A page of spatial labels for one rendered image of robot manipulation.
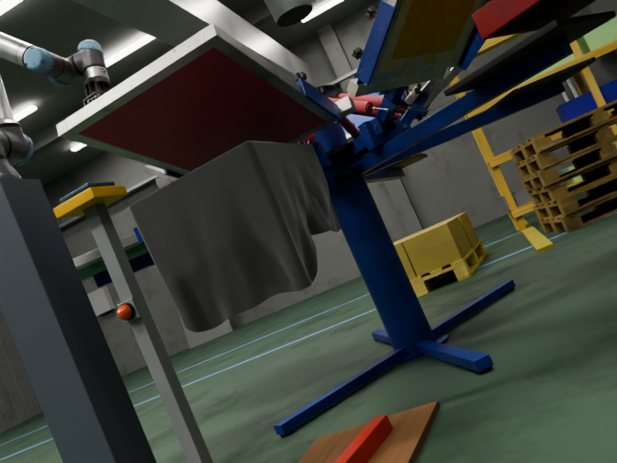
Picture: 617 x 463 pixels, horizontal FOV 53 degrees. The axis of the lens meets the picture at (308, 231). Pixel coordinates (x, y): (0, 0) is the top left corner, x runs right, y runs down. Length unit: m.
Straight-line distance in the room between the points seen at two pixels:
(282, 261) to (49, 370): 0.83
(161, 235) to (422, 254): 3.42
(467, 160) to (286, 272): 10.23
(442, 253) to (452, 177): 6.86
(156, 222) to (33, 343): 0.56
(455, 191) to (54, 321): 10.24
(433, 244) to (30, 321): 3.53
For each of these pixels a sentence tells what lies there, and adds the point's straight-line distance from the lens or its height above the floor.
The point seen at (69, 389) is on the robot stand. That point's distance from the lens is 2.07.
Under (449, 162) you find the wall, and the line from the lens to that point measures 11.81.
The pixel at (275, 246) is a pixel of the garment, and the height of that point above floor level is 0.66.
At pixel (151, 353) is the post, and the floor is 0.53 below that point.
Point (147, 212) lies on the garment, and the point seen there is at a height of 0.90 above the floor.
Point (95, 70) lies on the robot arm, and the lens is 2.20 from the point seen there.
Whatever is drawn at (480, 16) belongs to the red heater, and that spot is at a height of 1.08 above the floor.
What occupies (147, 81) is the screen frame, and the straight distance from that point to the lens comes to 1.78.
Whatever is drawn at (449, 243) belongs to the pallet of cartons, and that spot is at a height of 0.29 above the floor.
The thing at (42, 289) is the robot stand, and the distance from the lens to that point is 2.05.
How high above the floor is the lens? 0.57
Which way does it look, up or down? 3 degrees up
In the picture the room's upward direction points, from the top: 24 degrees counter-clockwise
